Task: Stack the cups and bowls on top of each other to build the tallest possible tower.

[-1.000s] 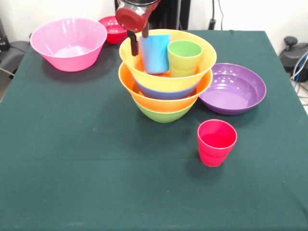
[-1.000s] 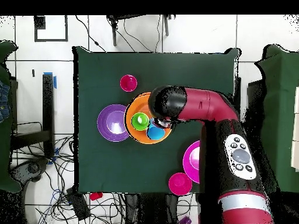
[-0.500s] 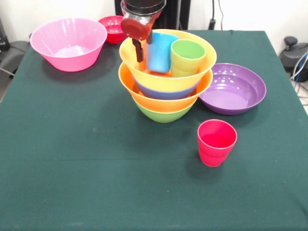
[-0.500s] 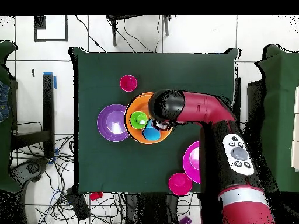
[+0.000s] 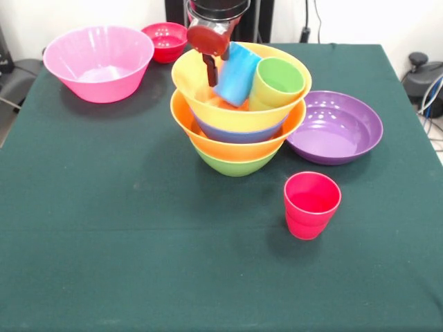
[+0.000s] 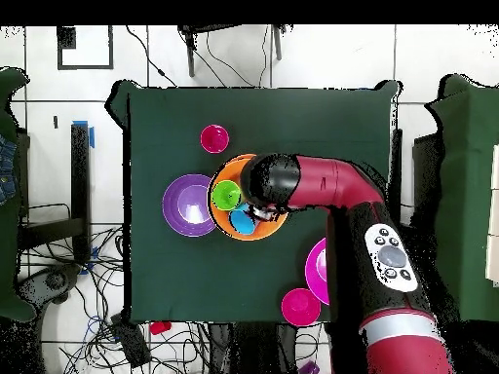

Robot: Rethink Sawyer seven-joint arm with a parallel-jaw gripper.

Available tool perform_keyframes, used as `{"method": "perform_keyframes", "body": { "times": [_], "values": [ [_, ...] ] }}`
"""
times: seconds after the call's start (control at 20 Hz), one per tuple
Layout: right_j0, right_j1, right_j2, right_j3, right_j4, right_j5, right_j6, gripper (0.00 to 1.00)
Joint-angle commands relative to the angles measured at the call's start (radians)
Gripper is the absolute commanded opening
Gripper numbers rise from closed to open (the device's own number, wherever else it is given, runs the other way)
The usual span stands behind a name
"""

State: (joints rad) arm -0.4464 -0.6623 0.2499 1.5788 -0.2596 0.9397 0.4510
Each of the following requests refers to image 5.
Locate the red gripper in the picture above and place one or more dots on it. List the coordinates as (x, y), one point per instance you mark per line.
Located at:
(207, 39)

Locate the blue cup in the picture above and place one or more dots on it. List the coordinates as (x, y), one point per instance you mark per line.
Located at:
(235, 76)

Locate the green cup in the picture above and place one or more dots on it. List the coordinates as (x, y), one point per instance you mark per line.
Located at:
(277, 76)

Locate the orange bowl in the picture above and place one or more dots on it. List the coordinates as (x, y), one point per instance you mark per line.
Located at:
(239, 119)
(242, 152)

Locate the blue bowl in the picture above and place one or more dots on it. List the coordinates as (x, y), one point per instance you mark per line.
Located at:
(239, 136)

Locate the pink bowl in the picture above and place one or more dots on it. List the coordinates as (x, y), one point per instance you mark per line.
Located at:
(97, 52)

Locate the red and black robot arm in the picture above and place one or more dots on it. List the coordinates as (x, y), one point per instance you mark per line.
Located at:
(218, 10)

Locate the red bowl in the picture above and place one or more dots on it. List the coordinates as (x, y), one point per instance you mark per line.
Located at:
(166, 48)

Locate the green bowl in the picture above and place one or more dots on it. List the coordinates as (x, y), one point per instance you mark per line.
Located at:
(239, 169)

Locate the purple bowl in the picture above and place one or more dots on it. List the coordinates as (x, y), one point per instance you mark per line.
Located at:
(332, 138)

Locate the red cup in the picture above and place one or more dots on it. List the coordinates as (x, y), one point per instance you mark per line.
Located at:
(308, 221)

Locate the dark green tablecloth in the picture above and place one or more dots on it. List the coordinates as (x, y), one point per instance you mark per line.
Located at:
(173, 259)

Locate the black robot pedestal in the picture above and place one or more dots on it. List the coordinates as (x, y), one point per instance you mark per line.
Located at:
(259, 17)

